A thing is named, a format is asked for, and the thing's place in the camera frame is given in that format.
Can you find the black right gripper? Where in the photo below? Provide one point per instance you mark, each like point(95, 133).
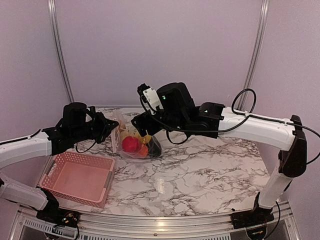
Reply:
point(140, 119)

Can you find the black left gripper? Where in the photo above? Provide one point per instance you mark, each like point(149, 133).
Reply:
point(106, 126)

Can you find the clear zip top bag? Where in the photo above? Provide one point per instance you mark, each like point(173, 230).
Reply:
point(124, 129)

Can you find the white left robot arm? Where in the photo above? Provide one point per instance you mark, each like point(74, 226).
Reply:
point(21, 149)

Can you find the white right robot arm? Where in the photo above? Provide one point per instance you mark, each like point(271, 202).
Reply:
point(215, 120)

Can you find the red fake apple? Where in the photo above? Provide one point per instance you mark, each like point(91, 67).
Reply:
point(131, 144)

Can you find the yellow fake lemon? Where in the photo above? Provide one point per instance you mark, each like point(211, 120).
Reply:
point(144, 140)

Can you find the orange fake fruit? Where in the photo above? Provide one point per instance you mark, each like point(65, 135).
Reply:
point(144, 151)

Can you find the pink perforated plastic basket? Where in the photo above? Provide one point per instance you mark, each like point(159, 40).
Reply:
point(81, 178)

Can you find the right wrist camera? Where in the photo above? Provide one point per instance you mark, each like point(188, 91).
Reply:
point(150, 97)

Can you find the left aluminium frame post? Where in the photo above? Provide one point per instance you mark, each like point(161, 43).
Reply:
point(59, 49)

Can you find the aluminium frame post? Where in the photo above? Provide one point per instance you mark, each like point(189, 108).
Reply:
point(261, 29)
point(59, 49)

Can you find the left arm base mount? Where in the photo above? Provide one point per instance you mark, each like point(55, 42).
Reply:
point(59, 217)

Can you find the front aluminium rail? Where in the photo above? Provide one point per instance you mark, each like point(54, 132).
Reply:
point(99, 226)

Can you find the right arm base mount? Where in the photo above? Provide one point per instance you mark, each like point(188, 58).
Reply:
point(249, 218)

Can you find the right aluminium frame post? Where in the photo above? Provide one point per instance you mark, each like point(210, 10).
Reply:
point(261, 29)

